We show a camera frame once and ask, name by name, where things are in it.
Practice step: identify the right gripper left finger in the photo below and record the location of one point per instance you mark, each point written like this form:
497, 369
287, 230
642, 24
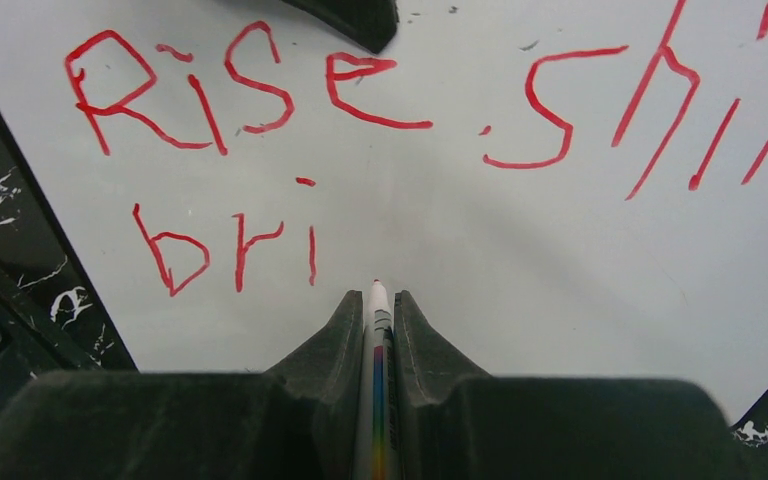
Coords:
296, 420

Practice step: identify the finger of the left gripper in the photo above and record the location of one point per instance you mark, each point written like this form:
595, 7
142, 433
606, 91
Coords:
371, 24

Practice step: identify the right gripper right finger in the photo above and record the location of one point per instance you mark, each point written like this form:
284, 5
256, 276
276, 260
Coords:
460, 422

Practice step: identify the white whiteboard marker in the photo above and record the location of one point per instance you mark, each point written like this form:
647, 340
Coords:
377, 454

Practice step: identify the white whiteboard black frame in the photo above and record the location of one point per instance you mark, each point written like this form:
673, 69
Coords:
566, 187

